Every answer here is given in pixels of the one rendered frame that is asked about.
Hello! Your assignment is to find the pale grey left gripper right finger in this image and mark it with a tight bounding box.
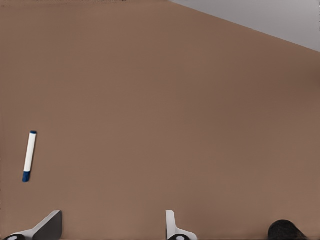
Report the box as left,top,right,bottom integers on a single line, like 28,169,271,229
165,209,199,240

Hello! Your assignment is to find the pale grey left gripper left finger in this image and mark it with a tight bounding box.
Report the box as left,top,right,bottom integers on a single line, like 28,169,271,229
1,209,63,240

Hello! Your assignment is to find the white marker with blue cap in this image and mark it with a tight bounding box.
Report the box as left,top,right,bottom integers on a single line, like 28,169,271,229
22,130,38,183

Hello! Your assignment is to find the black rounded cylinder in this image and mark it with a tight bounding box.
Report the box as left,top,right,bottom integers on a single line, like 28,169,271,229
267,219,308,240

